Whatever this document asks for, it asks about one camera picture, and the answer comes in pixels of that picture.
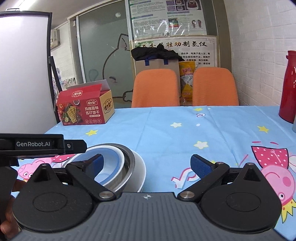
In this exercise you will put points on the laminated wall poster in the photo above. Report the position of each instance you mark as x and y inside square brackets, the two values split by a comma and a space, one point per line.
[166, 17]

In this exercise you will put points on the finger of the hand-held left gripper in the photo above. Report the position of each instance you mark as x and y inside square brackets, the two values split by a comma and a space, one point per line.
[75, 146]

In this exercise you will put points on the black cloth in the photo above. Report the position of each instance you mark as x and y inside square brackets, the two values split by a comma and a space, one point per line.
[153, 52]

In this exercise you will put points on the orange chair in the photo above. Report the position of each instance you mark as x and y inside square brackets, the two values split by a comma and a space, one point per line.
[214, 87]
[155, 88]

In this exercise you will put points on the stainless steel bowl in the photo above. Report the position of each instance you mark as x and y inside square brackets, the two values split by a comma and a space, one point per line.
[129, 166]

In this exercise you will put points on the brown paper bag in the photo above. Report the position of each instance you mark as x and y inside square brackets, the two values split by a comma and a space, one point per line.
[157, 63]

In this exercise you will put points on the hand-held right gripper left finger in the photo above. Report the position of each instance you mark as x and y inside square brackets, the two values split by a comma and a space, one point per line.
[97, 164]

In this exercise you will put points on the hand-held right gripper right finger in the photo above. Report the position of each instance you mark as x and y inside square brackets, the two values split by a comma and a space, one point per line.
[200, 166]

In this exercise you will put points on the glass door with cat drawing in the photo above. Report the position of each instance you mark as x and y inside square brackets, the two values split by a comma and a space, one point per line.
[104, 58]

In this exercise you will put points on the red thermos flask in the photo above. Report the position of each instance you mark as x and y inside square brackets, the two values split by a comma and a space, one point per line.
[289, 92]

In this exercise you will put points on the blue cartoon tablecloth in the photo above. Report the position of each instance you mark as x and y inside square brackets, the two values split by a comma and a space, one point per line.
[161, 129]

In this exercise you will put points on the red cracker box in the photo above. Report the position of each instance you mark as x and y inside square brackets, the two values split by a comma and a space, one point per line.
[87, 111]

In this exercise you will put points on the framed text poster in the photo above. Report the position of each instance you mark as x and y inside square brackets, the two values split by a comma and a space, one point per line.
[196, 49]

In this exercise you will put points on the whiteboard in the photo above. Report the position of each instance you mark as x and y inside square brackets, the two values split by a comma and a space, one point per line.
[25, 69]

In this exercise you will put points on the wall air conditioner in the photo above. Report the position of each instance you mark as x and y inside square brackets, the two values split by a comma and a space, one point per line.
[55, 38]

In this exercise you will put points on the person's left hand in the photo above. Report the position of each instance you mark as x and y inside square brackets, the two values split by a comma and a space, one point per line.
[9, 226]

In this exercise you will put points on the yellow plastic bag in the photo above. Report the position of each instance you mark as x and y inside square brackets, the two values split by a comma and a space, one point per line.
[186, 81]

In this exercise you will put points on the blue plastic bowl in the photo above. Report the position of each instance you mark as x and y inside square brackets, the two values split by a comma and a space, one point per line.
[111, 179]

